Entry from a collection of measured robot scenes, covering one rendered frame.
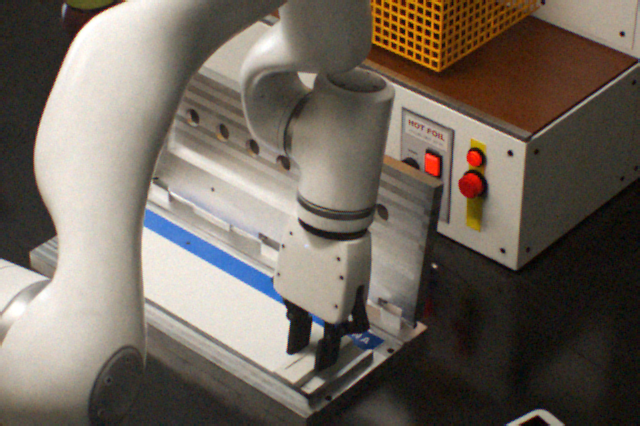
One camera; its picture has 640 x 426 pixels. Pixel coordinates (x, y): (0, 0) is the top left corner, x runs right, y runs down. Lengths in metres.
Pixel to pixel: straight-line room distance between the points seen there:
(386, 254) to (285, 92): 0.26
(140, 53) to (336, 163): 0.46
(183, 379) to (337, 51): 0.48
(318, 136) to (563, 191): 0.44
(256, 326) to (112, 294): 0.66
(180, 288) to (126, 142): 0.70
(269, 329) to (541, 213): 0.36
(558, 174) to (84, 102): 0.86
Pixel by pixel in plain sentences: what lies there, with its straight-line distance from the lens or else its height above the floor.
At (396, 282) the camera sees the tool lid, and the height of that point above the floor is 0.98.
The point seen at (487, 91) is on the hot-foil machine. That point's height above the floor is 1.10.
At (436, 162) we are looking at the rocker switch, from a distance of 2.20.
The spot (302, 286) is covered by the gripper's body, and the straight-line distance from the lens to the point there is 1.98.
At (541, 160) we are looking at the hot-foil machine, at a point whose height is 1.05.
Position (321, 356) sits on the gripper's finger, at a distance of 2.01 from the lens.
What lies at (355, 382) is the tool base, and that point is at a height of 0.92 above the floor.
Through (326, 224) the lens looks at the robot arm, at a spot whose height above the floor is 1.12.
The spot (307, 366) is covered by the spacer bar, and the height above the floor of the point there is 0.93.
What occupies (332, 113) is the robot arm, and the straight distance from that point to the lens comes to 1.87.
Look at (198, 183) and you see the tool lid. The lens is 2.24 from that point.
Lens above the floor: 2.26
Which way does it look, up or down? 36 degrees down
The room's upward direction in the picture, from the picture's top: straight up
